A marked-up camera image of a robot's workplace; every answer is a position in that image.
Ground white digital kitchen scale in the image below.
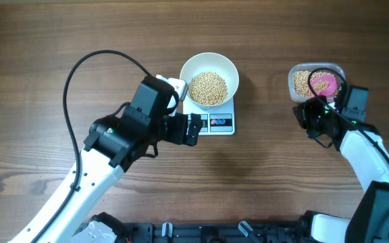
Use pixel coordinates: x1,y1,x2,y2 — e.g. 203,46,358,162
182,97,236,136

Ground soybeans in scoop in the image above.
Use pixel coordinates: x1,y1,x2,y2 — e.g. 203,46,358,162
313,80,330,95

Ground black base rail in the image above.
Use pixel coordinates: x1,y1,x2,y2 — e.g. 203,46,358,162
76,221,317,243

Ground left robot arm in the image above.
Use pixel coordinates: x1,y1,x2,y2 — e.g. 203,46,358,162
13,76,202,242

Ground left black cable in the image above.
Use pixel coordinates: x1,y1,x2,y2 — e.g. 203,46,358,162
28,49,153,243

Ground pink measuring scoop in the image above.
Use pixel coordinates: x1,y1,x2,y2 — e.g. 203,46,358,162
310,74,338,97

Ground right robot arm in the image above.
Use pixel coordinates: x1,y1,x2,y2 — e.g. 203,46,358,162
293,85,389,242

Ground soybeans in bowl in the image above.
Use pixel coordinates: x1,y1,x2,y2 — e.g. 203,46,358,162
188,71,228,105

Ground white bowl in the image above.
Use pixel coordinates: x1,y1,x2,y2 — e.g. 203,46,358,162
180,53,240,105

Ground right black cable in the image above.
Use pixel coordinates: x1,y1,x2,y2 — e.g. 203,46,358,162
307,67,389,243

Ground black cable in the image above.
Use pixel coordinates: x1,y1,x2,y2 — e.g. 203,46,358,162
28,49,153,243
307,67,389,243

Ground yellow soybeans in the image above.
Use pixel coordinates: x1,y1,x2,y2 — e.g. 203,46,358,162
292,71,338,97

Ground clear plastic container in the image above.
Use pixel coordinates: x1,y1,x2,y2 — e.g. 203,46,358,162
288,62,346,103

